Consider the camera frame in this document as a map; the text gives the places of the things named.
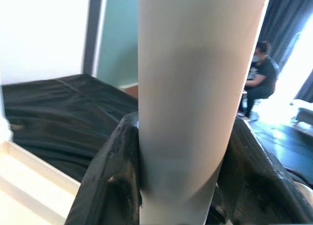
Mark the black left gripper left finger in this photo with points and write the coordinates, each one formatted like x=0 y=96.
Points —
x=110 y=181

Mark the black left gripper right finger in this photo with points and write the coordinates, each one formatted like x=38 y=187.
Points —
x=252 y=181

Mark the white plastic table top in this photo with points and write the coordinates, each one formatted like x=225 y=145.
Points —
x=29 y=186

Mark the white plastic table leg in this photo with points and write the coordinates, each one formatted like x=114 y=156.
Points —
x=190 y=88

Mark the black plastic table cover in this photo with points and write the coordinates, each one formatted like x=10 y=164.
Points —
x=61 y=112

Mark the white upholstered bench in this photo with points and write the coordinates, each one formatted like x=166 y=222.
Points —
x=303 y=112

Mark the brown and white flat panel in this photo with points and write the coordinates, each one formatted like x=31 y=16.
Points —
x=129 y=91

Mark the seated person in black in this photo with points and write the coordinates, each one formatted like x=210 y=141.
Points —
x=264 y=75

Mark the dark grey window curtain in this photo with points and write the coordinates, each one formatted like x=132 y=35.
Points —
x=306 y=88
x=286 y=22

